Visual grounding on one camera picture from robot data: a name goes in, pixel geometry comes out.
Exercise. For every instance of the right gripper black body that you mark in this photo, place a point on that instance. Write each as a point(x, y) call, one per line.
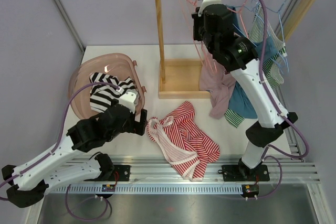
point(199, 34)

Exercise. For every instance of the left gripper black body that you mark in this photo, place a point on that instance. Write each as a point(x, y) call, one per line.
point(131, 125)

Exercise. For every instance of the black white striped tank top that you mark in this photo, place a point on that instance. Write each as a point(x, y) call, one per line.
point(102, 96)

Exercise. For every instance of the red white striped tank top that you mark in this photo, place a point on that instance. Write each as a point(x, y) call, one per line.
point(184, 145)

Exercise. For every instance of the mauve pink tank top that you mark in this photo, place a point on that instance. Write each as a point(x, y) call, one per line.
point(220, 85)

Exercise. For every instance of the teal blue tank top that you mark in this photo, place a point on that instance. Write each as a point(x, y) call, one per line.
point(241, 100)

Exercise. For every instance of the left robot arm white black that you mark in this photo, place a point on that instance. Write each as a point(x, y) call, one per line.
point(30, 182)

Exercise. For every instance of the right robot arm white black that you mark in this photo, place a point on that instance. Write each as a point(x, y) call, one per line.
point(213, 25)

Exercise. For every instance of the green white striped tank top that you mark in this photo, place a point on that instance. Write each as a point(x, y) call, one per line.
point(273, 72)

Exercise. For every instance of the wooden clothes rack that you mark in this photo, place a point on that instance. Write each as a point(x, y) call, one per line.
point(178, 78)

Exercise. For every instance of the pink translucent plastic basin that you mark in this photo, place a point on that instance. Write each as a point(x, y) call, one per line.
point(117, 65)

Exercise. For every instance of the white slotted cable duct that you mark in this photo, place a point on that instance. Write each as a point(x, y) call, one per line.
point(153, 189)

